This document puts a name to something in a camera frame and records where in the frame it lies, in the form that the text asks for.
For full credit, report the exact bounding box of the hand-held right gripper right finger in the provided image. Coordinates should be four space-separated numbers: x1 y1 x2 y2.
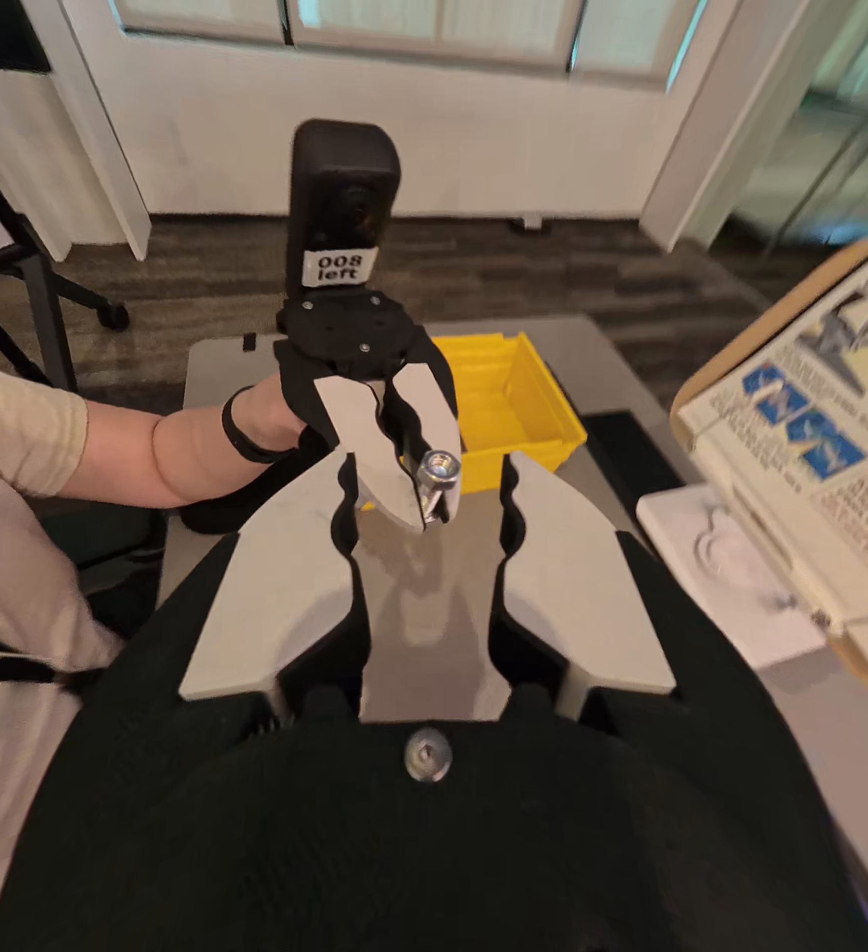
488 452 678 696

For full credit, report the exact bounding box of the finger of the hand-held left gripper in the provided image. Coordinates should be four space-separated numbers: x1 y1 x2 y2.
383 362 465 522
313 375 426 533

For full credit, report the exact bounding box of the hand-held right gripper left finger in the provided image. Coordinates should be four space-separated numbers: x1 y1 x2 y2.
179 452 370 702

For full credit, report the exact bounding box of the steel hex nut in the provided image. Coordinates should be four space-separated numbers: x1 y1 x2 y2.
415 450 463 488

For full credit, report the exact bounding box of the yellow plastic bin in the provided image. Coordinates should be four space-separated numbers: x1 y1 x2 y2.
360 332 588 514

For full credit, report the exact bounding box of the person's left forearm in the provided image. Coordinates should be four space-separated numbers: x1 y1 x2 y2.
80 402 319 512

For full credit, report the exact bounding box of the person's left hand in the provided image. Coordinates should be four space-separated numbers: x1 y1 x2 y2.
235 372 309 456

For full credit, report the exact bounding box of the black wristband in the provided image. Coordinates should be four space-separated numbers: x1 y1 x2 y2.
221 385 301 465

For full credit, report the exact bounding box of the white plastic tray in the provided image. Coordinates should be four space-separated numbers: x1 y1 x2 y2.
636 483 840 670

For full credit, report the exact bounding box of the black rolling stand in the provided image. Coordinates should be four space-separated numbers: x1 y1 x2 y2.
0 245 131 391

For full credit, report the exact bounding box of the large window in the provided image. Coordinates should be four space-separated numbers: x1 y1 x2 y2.
110 0 706 79

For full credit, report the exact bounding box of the black harness strap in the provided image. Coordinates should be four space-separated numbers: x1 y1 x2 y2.
0 617 70 685

